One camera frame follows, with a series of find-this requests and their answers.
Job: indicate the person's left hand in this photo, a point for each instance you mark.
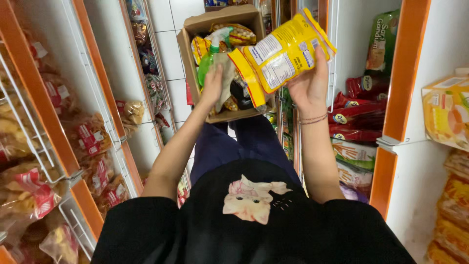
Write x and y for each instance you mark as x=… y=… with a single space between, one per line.
x=211 y=90

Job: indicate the person's right hand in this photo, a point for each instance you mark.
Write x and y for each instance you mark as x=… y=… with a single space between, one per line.
x=309 y=90

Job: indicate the person's left fingers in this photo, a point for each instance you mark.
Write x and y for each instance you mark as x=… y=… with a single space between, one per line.
x=214 y=75

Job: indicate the grey cleaning cloth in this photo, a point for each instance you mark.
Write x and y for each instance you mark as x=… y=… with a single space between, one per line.
x=225 y=79

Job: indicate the large yellow snack packet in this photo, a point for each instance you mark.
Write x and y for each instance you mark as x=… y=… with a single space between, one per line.
x=282 y=55

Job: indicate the green spray bottle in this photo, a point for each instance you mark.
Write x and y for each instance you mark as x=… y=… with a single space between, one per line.
x=209 y=58

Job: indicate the yellow peanut snack packet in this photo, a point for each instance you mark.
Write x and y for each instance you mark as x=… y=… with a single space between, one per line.
x=240 y=35
x=200 y=47

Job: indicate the brown cardboard box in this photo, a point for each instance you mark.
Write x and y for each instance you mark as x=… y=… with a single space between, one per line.
x=190 y=55

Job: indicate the red flat packet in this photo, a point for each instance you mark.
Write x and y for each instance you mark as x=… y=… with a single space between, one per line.
x=188 y=95

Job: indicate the black bag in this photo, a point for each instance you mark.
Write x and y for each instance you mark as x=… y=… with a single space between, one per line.
x=241 y=96

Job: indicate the white shelf of mixed sweets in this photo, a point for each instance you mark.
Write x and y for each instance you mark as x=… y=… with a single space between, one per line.
x=150 y=66

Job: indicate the carton of blue packets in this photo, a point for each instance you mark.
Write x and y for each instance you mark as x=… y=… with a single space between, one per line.
x=225 y=3

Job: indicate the navy blue trousers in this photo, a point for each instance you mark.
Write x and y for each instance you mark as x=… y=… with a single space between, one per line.
x=234 y=146

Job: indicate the clear bag of crackers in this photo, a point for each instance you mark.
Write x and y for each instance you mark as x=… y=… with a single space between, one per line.
x=132 y=112

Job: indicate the red stick snack packet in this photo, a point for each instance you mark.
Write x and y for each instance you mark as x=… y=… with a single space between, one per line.
x=351 y=103
x=353 y=134
x=368 y=86
x=357 y=115

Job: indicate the orange shelf of biscuit packets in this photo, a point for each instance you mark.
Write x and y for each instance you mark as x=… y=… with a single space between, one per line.
x=361 y=121

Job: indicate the black shirt with cat print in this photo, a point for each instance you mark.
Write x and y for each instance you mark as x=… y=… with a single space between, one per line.
x=252 y=227

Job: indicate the green white stick snack packet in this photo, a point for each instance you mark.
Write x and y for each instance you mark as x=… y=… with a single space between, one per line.
x=353 y=152

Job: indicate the green biscuit packet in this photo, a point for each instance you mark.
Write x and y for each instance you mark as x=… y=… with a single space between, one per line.
x=383 y=40

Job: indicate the purple snack packet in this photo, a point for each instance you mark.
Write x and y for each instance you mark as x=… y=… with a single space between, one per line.
x=351 y=193

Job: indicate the orange shelf of chip bags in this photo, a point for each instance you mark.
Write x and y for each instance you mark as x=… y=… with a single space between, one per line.
x=44 y=139

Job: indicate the orange yellow carton pack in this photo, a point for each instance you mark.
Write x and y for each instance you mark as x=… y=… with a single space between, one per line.
x=447 y=110

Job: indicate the stack of orange wafer packets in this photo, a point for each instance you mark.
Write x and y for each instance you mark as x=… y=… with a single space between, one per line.
x=452 y=212

